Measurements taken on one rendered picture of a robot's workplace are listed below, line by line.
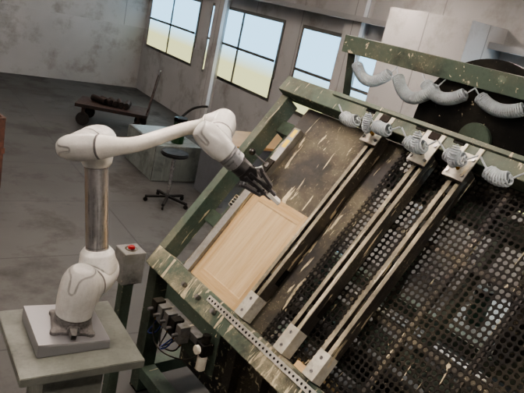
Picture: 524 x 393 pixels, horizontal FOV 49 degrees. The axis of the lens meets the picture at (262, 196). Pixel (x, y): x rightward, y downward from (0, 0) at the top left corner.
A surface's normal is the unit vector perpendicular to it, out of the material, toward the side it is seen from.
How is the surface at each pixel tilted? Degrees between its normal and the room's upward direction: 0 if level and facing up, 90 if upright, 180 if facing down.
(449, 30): 90
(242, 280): 55
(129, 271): 90
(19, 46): 90
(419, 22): 90
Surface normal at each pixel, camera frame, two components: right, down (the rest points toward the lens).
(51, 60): 0.52, 0.36
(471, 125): -0.77, 0.03
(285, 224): -0.51, -0.52
